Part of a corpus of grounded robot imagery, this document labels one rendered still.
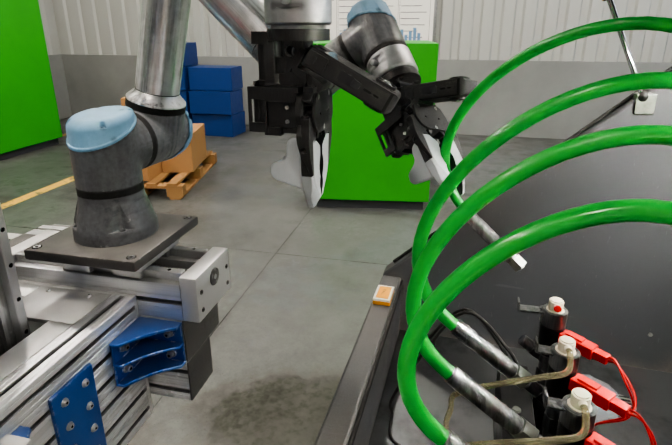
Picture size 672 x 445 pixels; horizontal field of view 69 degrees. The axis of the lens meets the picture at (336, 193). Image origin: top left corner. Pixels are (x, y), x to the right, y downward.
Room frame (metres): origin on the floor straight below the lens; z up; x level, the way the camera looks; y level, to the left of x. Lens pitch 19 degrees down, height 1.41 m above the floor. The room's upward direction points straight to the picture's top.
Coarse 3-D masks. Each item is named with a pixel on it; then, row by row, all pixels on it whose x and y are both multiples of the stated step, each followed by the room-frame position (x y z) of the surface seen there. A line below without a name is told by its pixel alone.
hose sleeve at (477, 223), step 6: (474, 216) 0.64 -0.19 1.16; (468, 222) 0.65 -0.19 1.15; (474, 222) 0.64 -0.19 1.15; (480, 222) 0.64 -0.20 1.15; (474, 228) 0.64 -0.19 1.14; (480, 228) 0.63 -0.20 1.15; (486, 228) 0.63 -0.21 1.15; (480, 234) 0.63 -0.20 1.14; (486, 234) 0.63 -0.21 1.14; (492, 234) 0.63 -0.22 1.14; (486, 240) 0.63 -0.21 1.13; (492, 240) 0.62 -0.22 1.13; (510, 258) 0.61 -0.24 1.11
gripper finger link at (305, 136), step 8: (304, 120) 0.54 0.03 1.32; (304, 128) 0.54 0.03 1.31; (312, 128) 0.55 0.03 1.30; (296, 136) 0.54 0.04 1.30; (304, 136) 0.54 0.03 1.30; (312, 136) 0.55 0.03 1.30; (304, 144) 0.54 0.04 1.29; (312, 144) 0.55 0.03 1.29; (304, 152) 0.54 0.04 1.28; (312, 152) 0.55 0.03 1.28; (304, 160) 0.54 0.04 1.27; (312, 160) 0.55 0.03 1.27; (304, 168) 0.55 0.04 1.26; (312, 168) 0.55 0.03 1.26; (312, 176) 0.55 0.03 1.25
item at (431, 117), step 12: (396, 72) 0.77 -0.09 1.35; (408, 72) 0.77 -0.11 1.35; (396, 84) 0.78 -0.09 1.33; (408, 84) 0.79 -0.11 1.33; (396, 108) 0.77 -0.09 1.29; (408, 108) 0.72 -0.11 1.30; (420, 108) 0.72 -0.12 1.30; (432, 108) 0.75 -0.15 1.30; (384, 120) 0.75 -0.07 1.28; (396, 120) 0.73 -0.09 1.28; (420, 120) 0.70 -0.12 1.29; (432, 120) 0.72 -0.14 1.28; (444, 120) 0.74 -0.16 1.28; (384, 132) 0.76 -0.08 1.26; (396, 132) 0.73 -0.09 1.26; (432, 132) 0.72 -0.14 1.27; (396, 144) 0.72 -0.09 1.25; (408, 144) 0.73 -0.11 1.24; (396, 156) 0.74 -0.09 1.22
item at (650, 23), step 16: (640, 16) 0.55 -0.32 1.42; (576, 32) 0.58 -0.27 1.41; (592, 32) 0.57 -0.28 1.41; (608, 32) 0.57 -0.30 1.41; (528, 48) 0.62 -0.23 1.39; (544, 48) 0.60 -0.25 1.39; (512, 64) 0.62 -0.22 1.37; (496, 80) 0.64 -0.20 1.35; (480, 96) 0.65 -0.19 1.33; (464, 112) 0.66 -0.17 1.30; (448, 128) 0.67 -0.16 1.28; (448, 144) 0.67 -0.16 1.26; (448, 160) 0.68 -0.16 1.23
